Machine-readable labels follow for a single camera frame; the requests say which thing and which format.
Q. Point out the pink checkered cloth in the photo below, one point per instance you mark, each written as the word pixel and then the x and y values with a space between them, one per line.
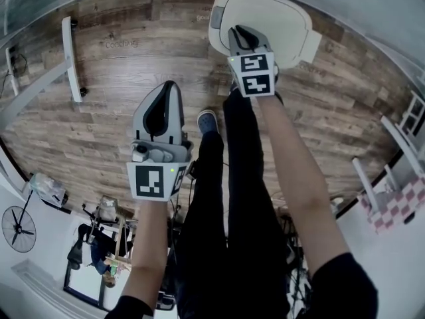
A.
pixel 395 208

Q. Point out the person's black shirt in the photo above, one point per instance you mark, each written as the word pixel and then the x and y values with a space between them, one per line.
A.
pixel 345 287

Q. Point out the black office chair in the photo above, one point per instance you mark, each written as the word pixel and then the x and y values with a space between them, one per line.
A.
pixel 78 248

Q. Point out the person's left forearm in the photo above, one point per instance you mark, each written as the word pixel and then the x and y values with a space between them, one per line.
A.
pixel 149 244

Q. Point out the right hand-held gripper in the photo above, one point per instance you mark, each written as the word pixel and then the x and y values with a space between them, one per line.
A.
pixel 255 75

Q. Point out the dark blue clog shoe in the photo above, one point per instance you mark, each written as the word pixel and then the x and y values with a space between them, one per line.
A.
pixel 207 120
pixel 233 87

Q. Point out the person's right forearm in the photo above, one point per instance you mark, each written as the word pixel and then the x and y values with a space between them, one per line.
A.
pixel 299 184

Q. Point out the clear plastic bag with items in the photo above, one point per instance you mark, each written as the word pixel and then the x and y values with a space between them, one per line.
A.
pixel 48 189

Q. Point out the white plastic container lid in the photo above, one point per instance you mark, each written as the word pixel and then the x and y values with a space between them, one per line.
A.
pixel 275 22

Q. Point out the white stool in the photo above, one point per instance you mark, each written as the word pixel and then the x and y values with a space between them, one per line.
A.
pixel 368 184

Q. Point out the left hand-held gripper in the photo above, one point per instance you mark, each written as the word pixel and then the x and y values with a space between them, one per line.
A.
pixel 149 181

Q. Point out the person's black trousers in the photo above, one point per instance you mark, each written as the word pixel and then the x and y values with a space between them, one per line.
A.
pixel 239 194

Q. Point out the black standing fan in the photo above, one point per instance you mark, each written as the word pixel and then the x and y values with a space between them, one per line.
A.
pixel 18 229

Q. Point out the white desk leg frame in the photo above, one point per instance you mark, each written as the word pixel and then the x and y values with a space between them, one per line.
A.
pixel 69 55

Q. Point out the cream lidded waste bin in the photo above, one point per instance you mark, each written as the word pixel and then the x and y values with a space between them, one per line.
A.
pixel 216 35

